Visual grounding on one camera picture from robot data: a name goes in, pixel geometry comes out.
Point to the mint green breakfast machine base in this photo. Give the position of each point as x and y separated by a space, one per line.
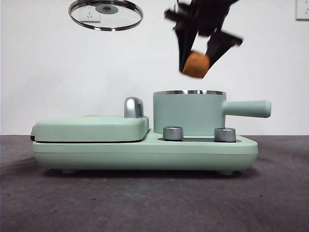
144 154

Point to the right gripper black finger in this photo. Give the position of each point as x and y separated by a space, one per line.
187 41
217 47

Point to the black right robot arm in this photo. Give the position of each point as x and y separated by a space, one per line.
202 13

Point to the white wall socket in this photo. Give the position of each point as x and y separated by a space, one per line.
87 16
303 9

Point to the brown potato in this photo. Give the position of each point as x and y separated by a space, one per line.
195 64

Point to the silver control knob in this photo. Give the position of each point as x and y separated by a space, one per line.
225 134
173 133

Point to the glass lid with green knob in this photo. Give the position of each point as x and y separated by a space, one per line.
120 17

